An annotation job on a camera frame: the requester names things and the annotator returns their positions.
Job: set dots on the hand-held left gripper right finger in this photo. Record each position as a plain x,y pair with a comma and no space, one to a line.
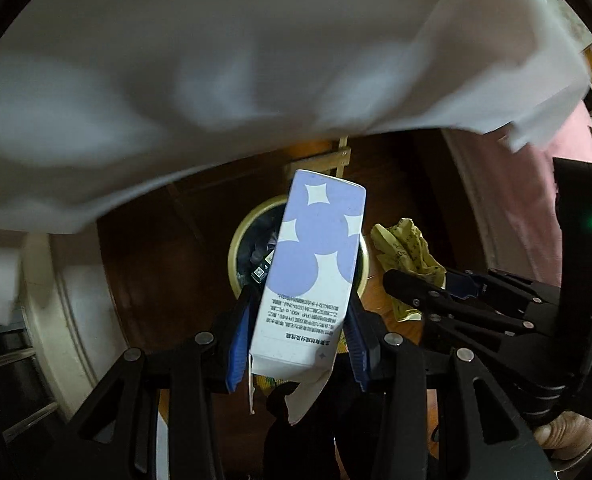
359,357

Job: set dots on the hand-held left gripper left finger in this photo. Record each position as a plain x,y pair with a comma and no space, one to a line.
237,355

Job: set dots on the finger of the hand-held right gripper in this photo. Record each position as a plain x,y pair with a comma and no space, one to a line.
456,310
511,287

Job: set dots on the yellow paper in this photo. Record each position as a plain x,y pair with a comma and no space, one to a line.
406,255

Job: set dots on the purple and white milk carton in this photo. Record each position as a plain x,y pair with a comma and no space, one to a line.
311,270

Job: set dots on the round gold-rimmed waste bin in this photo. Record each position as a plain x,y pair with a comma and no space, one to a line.
248,240

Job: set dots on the person's right hand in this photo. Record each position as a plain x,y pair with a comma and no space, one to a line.
568,435

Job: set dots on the pink bed sheet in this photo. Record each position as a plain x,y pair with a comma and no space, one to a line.
521,180

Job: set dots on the white curved furniture panel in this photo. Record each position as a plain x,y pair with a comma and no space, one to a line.
71,300

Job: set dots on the light wooden bracket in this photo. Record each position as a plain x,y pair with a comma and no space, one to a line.
321,160

